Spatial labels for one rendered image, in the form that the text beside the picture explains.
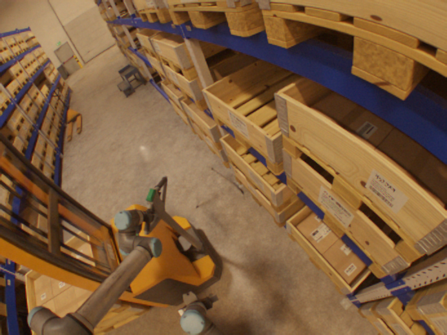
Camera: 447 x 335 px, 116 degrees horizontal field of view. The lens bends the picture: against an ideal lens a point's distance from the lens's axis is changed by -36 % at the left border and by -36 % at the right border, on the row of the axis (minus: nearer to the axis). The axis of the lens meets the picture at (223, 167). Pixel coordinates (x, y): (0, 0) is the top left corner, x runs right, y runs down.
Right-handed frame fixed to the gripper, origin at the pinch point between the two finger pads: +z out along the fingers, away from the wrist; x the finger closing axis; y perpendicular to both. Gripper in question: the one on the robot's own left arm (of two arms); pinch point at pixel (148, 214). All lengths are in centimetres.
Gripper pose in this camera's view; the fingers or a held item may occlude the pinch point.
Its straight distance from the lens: 138.2
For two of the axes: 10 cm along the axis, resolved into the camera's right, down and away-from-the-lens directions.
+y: 1.6, -9.8, 1.0
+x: -9.8, -1.5, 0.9
